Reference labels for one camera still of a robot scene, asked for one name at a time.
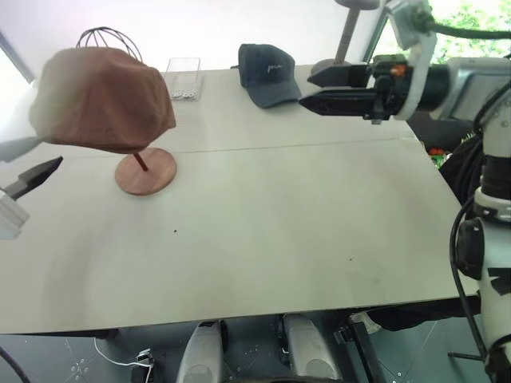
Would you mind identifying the black wire dome hat stand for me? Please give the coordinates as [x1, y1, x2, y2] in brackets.
[76, 26, 145, 61]

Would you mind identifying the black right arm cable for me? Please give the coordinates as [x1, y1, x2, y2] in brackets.
[427, 18, 511, 40]

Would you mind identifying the small black floor device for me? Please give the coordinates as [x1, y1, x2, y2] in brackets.
[130, 349, 156, 371]

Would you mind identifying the dark navy baseball cap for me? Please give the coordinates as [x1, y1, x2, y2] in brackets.
[237, 42, 302, 110]

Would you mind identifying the black floor cable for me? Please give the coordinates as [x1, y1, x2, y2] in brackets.
[0, 345, 30, 383]

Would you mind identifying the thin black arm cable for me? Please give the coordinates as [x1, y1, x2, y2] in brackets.
[450, 194, 493, 362]

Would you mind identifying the thin white floor cable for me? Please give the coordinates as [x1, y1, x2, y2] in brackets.
[93, 337, 155, 383]

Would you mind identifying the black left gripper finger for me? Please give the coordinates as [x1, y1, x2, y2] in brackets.
[0, 135, 42, 164]
[3, 156, 65, 201]

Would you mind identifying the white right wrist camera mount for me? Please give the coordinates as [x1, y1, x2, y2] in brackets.
[382, 0, 438, 121]

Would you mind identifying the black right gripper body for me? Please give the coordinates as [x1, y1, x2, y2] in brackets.
[366, 54, 414, 124]

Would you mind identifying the clear plastic box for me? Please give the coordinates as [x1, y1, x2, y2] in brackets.
[164, 57, 204, 101]

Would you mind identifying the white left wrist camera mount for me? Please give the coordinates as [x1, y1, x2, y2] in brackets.
[0, 186, 31, 241]

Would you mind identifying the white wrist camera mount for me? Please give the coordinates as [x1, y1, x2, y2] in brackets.
[382, 0, 438, 121]
[0, 186, 31, 241]

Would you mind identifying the grey hat stand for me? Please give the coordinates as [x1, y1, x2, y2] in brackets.
[310, 0, 381, 77]

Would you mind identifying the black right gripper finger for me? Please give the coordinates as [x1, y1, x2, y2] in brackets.
[307, 62, 375, 89]
[298, 88, 379, 120]

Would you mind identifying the brown flat cap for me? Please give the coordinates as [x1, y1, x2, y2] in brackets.
[28, 46, 178, 154]

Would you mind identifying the grey rounded robot leg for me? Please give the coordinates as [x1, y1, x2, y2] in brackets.
[282, 314, 343, 383]
[175, 320, 224, 383]

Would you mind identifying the black table leg frame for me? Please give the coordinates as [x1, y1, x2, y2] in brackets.
[333, 313, 381, 383]

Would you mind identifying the wooden hat stand round base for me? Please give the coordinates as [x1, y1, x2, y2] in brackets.
[114, 147, 178, 197]

